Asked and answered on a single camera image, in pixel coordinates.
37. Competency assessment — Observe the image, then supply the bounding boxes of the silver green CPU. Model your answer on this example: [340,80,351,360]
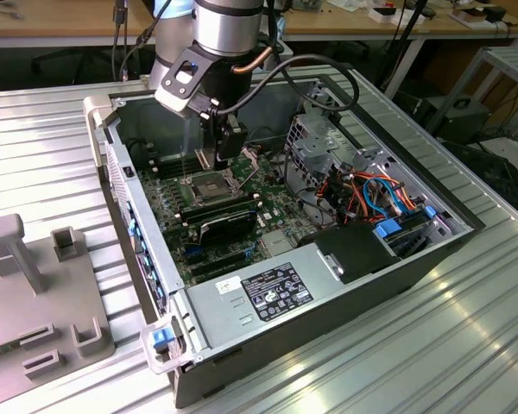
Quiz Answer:
[194,147,218,173]

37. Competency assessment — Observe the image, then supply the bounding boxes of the white box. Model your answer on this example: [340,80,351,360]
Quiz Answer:
[368,6,427,25]

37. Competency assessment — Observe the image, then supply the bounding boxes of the grey parts rack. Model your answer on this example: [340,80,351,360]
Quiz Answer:
[0,213,116,380]

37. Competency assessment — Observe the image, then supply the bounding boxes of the black graphics card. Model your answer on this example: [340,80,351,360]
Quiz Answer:
[199,210,259,248]

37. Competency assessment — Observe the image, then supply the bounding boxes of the silver power supply unit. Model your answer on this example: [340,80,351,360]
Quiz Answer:
[184,241,345,351]

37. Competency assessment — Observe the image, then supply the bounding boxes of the metal shelf frame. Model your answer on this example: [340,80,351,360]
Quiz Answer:
[425,45,518,135]

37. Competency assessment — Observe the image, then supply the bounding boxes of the silver perforated drive cage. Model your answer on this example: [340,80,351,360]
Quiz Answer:
[283,79,401,225]

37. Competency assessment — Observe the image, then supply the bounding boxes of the black equipment box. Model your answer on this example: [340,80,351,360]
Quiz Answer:
[425,97,492,146]

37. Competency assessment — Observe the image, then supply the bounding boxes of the metal socket cover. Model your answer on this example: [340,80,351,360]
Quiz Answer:
[228,146,262,189]

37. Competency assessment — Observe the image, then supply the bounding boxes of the black camera cable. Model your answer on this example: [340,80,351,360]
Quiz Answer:
[206,58,359,120]

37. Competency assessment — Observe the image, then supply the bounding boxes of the silver chipset heatsink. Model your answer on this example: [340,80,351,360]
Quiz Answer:
[261,235,295,256]

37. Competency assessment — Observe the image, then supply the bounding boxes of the CPU socket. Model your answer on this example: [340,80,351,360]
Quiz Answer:
[179,168,245,210]

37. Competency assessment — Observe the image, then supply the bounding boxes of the black bag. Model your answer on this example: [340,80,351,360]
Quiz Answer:
[439,140,518,208]

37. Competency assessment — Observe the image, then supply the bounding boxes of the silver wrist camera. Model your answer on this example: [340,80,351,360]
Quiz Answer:
[154,42,220,116]

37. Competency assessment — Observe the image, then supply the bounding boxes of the blue disk carrier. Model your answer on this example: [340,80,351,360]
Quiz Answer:
[373,217,431,242]

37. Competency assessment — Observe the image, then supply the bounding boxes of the brown cardboard box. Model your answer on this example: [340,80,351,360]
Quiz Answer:
[447,6,490,28]

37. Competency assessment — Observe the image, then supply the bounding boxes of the wooden desk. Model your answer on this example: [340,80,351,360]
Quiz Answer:
[0,0,156,49]
[280,0,518,87]

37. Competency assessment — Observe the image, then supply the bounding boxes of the blue wire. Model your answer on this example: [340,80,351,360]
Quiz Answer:
[364,176,409,216]

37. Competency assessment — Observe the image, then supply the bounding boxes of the green motherboard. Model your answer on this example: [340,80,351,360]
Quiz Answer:
[133,146,303,288]

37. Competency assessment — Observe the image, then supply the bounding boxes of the black expansion slot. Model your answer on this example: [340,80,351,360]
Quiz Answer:
[185,249,248,271]
[191,258,250,281]

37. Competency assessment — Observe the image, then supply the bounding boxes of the black plastic shroud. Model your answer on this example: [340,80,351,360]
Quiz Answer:
[313,223,401,285]

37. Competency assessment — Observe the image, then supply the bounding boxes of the black silver PC case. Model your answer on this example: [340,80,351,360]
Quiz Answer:
[82,73,487,409]

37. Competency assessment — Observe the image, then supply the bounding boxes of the blue plastic clip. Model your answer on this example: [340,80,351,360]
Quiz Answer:
[152,329,174,351]

